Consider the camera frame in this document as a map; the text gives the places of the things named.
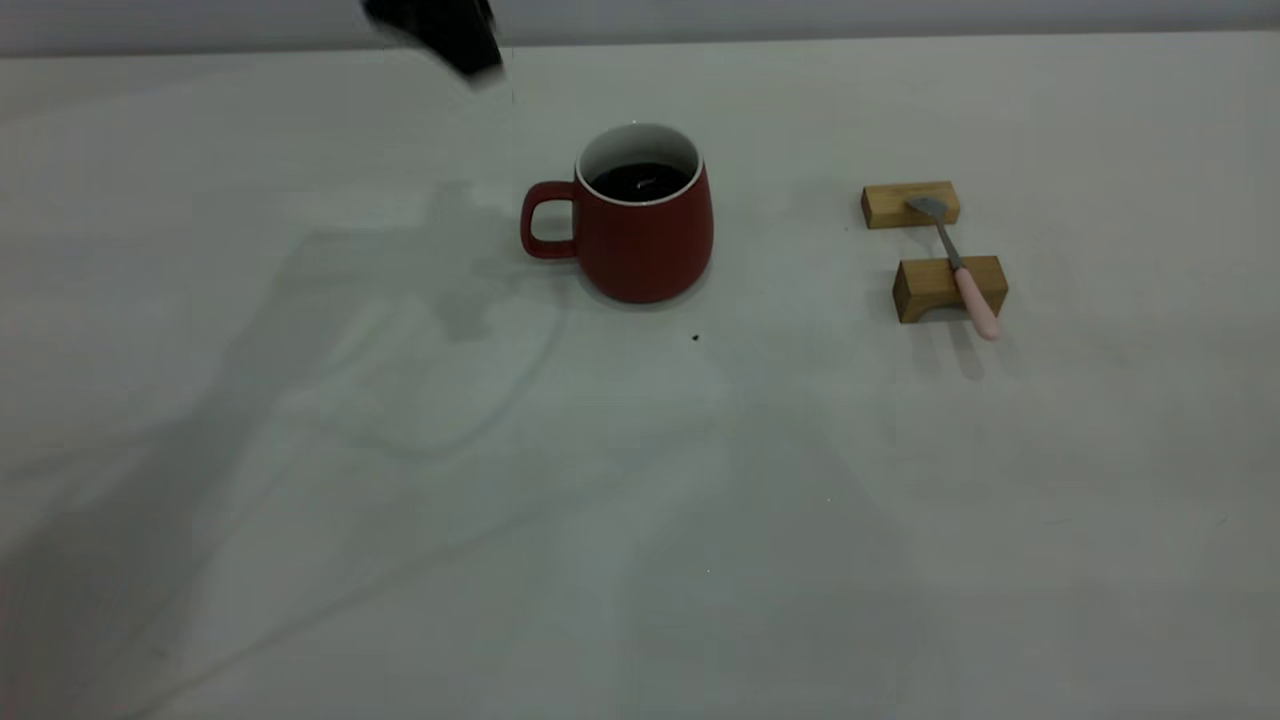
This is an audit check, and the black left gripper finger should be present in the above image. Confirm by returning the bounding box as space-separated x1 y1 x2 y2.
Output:
362 0 504 87

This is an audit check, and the red ceramic cup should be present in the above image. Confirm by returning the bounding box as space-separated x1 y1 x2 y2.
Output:
520 122 715 305

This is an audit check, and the spoon with pink handle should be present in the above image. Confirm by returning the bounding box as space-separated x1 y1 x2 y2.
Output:
906 196 1001 342

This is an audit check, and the flat rectangular wooden block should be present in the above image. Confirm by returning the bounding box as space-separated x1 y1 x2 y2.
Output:
861 181 961 231

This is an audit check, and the arched wooden block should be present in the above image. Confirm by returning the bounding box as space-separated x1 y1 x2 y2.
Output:
892 255 1009 325

